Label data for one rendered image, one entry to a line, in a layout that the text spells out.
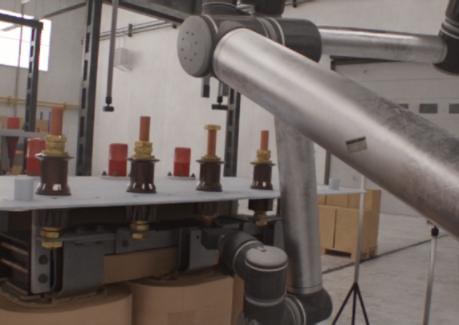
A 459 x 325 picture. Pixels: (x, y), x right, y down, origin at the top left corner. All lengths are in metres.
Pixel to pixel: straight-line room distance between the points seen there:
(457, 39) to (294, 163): 0.86
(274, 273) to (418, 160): 0.59
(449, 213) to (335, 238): 7.06
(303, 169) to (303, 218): 0.13
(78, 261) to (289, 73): 0.71
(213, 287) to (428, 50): 1.11
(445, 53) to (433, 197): 1.23
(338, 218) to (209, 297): 6.19
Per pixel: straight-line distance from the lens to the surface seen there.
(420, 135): 0.80
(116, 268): 1.53
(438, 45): 1.93
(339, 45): 1.75
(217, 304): 1.67
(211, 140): 1.56
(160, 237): 1.55
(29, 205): 1.05
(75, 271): 1.33
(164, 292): 1.54
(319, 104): 0.89
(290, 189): 1.34
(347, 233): 7.70
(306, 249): 1.37
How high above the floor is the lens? 1.48
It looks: 2 degrees down
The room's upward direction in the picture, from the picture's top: 3 degrees clockwise
